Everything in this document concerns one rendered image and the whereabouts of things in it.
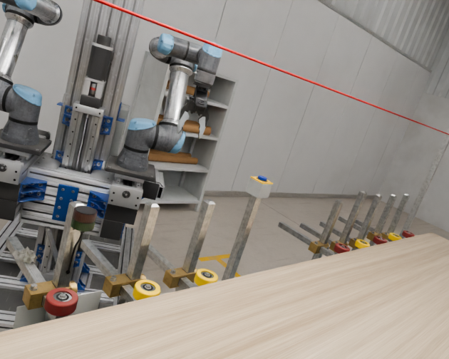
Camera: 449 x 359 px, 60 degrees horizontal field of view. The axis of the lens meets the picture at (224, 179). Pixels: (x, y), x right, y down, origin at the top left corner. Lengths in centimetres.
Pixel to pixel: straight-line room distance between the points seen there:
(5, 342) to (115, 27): 140
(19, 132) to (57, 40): 198
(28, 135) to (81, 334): 107
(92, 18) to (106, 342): 141
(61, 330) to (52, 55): 298
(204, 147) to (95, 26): 278
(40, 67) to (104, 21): 186
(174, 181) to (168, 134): 294
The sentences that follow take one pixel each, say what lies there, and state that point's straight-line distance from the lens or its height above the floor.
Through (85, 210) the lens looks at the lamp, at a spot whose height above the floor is 113.
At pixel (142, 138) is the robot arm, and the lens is 183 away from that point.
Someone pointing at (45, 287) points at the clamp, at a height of 87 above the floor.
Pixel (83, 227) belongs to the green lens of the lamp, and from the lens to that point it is 110.
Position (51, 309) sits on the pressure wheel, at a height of 89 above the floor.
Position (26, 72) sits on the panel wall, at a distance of 375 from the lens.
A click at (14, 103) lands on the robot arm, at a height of 120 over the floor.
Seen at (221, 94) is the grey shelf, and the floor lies 135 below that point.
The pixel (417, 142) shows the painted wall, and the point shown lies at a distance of 903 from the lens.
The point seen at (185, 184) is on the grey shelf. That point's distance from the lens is 476.
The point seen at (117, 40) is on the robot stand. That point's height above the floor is 157.
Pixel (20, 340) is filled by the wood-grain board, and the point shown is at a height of 90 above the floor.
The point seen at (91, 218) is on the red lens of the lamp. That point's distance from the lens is 109.
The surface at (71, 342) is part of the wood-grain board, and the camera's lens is 104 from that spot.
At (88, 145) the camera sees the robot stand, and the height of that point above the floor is 107.
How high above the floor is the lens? 158
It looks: 15 degrees down
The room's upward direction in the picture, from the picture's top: 18 degrees clockwise
